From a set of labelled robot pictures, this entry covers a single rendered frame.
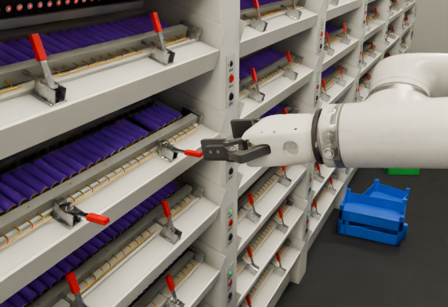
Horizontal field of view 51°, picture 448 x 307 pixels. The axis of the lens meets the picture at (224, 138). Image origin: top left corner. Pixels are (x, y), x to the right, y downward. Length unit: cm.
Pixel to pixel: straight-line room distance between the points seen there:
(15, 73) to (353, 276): 178
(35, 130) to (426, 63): 50
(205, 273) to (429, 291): 122
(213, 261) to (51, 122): 71
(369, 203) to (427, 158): 201
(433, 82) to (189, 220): 64
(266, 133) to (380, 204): 199
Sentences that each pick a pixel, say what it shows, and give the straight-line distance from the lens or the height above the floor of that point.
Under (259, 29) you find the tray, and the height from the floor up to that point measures 113.
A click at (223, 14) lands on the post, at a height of 119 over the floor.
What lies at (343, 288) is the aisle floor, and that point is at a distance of 212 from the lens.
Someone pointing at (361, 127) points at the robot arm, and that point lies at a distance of 58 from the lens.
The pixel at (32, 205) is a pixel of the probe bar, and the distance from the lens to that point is 74.
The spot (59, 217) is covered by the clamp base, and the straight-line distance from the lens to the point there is 75.
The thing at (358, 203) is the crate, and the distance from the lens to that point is 258.
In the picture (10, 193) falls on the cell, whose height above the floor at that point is 98.
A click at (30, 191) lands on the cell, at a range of 77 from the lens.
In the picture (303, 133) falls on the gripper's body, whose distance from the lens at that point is 60.
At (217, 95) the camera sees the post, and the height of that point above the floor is 102.
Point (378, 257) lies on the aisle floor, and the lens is 234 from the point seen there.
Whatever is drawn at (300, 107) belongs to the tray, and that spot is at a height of 79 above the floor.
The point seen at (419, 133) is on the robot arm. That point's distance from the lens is 57.
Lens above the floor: 132
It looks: 22 degrees down
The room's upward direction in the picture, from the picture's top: straight up
